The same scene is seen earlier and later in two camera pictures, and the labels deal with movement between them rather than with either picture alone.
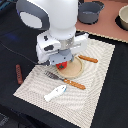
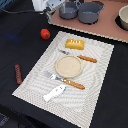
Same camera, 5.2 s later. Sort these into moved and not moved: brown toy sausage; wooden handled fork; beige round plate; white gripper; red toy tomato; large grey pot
Moved: red toy tomato; white gripper
Not moved: wooden handled fork; brown toy sausage; beige round plate; large grey pot
